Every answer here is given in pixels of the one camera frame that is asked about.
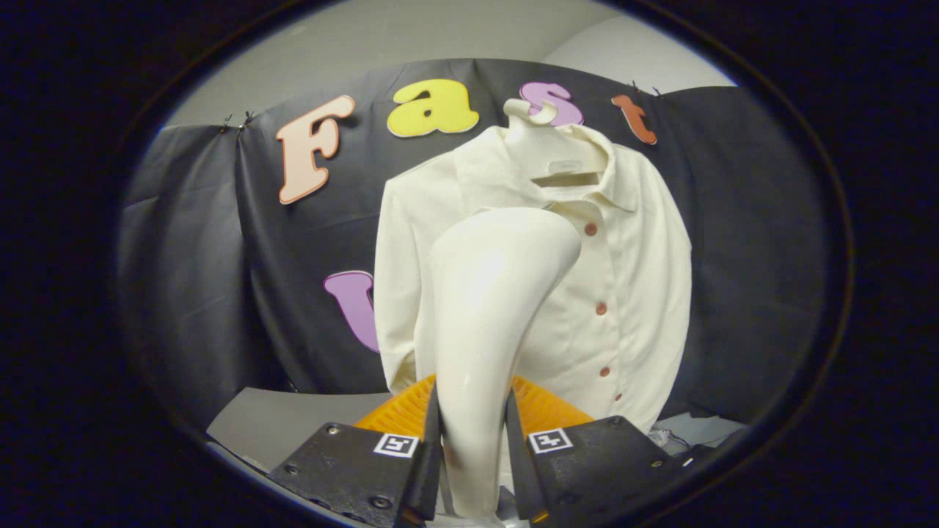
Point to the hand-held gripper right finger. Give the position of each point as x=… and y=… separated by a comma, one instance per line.
x=517, y=455

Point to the black backdrop cloth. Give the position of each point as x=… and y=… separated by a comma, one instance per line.
x=733, y=220

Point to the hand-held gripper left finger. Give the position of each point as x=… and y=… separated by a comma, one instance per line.
x=429, y=455

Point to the white garment steamer head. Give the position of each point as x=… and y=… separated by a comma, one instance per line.
x=484, y=308

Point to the cream button-up shirt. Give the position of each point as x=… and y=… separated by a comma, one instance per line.
x=631, y=279

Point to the grey and white cabinet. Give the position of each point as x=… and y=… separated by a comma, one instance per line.
x=293, y=425

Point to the white clothes hanger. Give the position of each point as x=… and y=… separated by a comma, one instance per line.
x=543, y=154

